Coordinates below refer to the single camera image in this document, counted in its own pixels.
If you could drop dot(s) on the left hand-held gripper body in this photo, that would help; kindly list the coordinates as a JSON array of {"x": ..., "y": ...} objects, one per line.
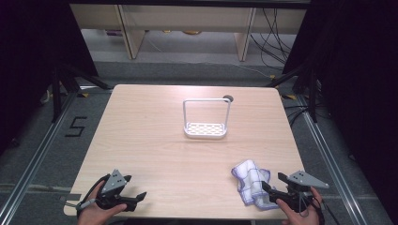
[{"x": 113, "y": 184}]

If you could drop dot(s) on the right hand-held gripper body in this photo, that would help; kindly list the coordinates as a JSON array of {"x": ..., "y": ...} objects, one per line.
[{"x": 300, "y": 184}]

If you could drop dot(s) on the white cloth with purple lines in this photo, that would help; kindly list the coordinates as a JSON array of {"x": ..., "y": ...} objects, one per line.
[{"x": 252, "y": 181}]

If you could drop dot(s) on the person's right hand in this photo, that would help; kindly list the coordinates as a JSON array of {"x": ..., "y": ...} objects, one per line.
[{"x": 297, "y": 217}]

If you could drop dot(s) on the person's left hand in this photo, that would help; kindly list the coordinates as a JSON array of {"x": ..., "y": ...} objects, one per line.
[{"x": 94, "y": 214}]

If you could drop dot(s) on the grey tape piece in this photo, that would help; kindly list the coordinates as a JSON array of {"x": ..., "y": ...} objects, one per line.
[{"x": 71, "y": 197}]

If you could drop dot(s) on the yellow tape piece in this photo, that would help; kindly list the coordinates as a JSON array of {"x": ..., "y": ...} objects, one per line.
[
  {"x": 83, "y": 94},
  {"x": 291, "y": 97}
]

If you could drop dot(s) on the black metal stand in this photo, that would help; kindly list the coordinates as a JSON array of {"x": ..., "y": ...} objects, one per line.
[
  {"x": 57, "y": 93},
  {"x": 313, "y": 93}
]

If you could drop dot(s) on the dark round table grommet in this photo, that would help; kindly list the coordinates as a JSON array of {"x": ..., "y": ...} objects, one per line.
[{"x": 228, "y": 97}]

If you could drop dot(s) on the black curtain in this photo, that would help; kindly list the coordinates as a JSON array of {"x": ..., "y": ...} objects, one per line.
[
  {"x": 359, "y": 78},
  {"x": 37, "y": 62}
]

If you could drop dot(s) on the aluminium floor rail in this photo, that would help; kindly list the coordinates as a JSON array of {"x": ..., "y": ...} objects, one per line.
[
  {"x": 34, "y": 162},
  {"x": 331, "y": 162}
]

